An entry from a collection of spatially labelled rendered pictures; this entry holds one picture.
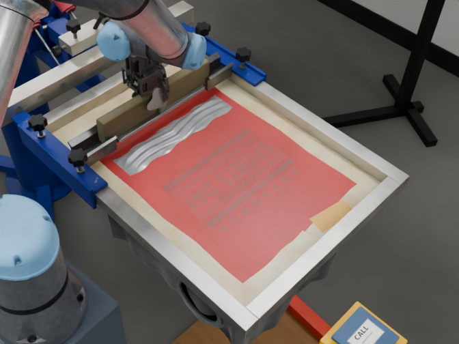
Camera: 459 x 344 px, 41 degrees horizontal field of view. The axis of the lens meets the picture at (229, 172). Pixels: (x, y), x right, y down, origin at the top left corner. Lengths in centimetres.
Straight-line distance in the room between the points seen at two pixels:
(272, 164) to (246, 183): 9
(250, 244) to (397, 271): 128
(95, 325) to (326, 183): 73
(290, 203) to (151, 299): 107
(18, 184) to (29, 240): 198
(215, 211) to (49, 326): 59
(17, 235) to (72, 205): 186
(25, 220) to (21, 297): 11
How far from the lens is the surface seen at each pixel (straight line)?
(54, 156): 153
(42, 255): 88
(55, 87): 169
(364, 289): 252
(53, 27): 187
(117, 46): 130
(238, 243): 140
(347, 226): 142
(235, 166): 155
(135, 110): 155
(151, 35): 111
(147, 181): 152
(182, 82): 163
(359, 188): 155
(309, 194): 151
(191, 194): 149
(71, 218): 269
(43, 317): 98
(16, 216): 89
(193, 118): 165
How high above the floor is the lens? 211
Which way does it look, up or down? 49 degrees down
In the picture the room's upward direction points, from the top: 3 degrees clockwise
